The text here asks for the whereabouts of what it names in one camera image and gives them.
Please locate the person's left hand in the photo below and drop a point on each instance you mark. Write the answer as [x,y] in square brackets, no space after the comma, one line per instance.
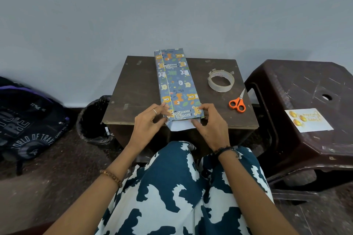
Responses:
[147,127]

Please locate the person's right hand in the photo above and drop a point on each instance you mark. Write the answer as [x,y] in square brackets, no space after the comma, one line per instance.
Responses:
[213,130]

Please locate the clear tape roll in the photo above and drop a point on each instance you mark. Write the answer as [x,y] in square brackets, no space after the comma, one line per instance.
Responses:
[220,87]

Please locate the blue animal-print wrapping paper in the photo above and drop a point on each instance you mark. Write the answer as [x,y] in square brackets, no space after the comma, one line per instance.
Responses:
[176,86]

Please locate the white card with gold stickers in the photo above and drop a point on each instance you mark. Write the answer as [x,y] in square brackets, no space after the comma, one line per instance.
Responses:
[310,120]

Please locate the person's left forearm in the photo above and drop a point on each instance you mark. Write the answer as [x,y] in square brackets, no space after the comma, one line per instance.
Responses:
[82,201]

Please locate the person's right forearm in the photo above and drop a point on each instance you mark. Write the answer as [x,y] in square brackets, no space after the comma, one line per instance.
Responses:
[253,196]

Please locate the small brown wooden table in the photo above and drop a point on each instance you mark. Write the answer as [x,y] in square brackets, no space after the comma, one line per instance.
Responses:
[135,89]

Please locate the black trash bin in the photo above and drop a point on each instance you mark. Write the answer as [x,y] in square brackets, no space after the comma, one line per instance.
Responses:
[91,124]

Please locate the teal white patterned trousers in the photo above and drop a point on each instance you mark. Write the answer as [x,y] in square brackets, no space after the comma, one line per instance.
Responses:
[171,193]

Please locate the brown plastic stool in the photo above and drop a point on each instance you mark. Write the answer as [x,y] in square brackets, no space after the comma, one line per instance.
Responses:
[289,83]

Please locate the black purple backpack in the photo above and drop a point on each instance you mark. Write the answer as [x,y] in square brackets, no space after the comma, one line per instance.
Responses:
[27,124]

